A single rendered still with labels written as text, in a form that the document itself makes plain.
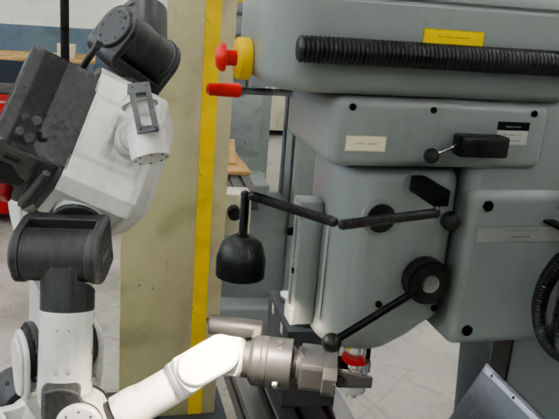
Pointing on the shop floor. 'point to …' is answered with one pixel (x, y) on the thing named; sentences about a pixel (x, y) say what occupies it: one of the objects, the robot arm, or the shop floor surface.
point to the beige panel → (181, 214)
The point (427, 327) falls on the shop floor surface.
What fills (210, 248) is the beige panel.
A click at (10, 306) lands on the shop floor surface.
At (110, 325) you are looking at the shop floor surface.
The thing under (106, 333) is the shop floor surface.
